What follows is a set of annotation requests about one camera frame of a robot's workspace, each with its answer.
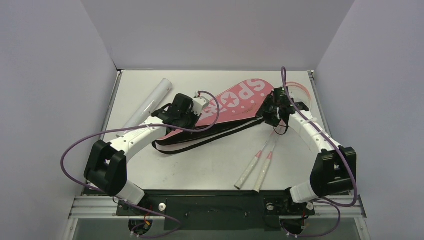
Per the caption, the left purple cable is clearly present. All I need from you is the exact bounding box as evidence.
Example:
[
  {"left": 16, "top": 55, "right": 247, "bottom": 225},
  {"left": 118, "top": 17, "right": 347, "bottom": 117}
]
[{"left": 60, "top": 90, "right": 222, "bottom": 239}]

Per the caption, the purple cable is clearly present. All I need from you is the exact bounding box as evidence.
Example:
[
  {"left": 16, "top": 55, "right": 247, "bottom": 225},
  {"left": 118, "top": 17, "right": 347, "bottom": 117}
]
[
  {"left": 280, "top": 66, "right": 359, "bottom": 239},
  {"left": 60, "top": 90, "right": 222, "bottom": 239}
]

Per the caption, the white shuttlecock tube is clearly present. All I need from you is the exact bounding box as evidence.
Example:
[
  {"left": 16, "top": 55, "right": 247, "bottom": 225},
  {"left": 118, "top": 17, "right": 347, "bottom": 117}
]
[{"left": 122, "top": 78, "right": 173, "bottom": 129}]

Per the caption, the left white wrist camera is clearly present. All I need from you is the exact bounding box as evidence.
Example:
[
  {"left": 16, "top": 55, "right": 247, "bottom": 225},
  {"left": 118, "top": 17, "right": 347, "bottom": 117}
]
[{"left": 192, "top": 96, "right": 210, "bottom": 116}]

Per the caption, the pink racket cover bag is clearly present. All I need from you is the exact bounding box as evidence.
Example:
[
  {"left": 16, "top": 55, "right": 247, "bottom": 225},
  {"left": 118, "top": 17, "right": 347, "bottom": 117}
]
[{"left": 152, "top": 78, "right": 274, "bottom": 155}]

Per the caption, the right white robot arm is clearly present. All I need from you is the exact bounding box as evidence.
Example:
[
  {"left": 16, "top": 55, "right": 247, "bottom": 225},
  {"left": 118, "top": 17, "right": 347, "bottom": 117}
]
[{"left": 256, "top": 87, "right": 357, "bottom": 215}]

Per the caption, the pink badminton racket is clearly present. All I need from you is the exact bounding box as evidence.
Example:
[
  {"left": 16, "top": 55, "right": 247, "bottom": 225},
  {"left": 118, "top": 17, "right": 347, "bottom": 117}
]
[
  {"left": 253, "top": 133, "right": 278, "bottom": 193},
  {"left": 234, "top": 82, "right": 312, "bottom": 190}
]

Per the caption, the black bag shoulder strap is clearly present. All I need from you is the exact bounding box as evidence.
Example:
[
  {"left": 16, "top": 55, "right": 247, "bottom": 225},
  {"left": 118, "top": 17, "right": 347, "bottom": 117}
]
[{"left": 152, "top": 117, "right": 266, "bottom": 155}]

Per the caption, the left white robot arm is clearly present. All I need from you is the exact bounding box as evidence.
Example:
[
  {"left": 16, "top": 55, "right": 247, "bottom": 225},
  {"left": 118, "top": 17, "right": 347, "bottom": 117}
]
[{"left": 84, "top": 93, "right": 210, "bottom": 215}]

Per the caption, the aluminium frame rail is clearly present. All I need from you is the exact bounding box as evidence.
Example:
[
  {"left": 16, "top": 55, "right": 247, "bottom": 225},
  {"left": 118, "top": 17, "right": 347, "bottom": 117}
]
[{"left": 68, "top": 196, "right": 367, "bottom": 220}]

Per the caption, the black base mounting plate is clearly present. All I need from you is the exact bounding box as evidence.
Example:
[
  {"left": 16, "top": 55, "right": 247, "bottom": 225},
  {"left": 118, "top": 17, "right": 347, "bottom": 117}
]
[{"left": 82, "top": 185, "right": 349, "bottom": 233}]

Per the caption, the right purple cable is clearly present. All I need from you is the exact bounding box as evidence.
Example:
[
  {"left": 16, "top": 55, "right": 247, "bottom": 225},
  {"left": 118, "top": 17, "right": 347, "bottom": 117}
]
[{"left": 280, "top": 66, "right": 359, "bottom": 239}]

